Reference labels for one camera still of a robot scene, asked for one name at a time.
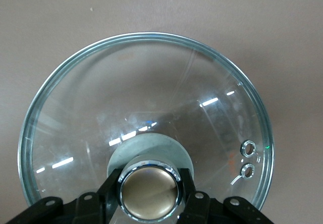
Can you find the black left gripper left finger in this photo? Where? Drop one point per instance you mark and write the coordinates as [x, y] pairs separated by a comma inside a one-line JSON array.
[[75, 211]]

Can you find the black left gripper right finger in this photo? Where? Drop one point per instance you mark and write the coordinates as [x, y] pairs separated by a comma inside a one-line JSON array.
[[214, 211]]

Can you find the glass pot lid with knob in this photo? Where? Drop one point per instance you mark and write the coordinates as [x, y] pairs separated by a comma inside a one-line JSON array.
[[151, 82]]

